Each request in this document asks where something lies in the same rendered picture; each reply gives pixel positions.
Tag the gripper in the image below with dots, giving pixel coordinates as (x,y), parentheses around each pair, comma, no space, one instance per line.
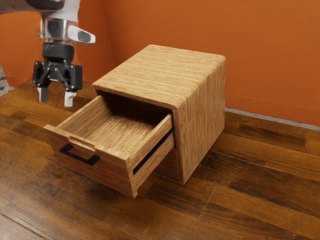
(57,56)

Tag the wooden cabinet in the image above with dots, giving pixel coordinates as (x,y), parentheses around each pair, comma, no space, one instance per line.
(175,100)

